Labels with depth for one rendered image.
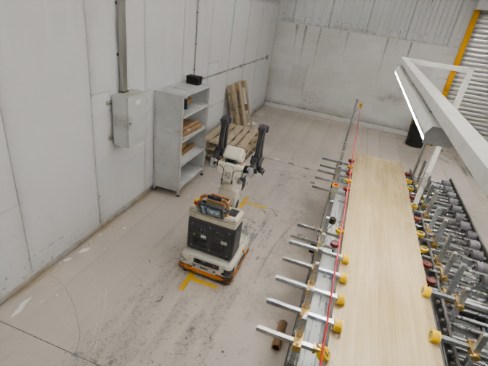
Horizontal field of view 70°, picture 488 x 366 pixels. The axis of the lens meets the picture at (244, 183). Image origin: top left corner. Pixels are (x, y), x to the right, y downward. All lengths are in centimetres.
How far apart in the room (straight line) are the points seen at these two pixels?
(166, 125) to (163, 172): 74
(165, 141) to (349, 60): 673
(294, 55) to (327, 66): 101
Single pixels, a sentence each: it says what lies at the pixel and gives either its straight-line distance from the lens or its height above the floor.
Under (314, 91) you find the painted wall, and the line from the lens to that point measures 1078.
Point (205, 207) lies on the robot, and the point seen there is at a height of 91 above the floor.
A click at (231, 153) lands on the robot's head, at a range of 367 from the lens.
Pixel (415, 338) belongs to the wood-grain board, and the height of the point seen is 90.
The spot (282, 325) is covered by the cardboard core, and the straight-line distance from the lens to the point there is 360.
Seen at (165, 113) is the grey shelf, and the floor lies 126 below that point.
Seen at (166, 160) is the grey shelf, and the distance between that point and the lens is 525.
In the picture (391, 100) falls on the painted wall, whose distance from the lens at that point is 1074.
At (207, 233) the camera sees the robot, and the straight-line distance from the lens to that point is 372.
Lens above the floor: 275
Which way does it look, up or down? 27 degrees down
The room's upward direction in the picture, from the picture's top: 8 degrees clockwise
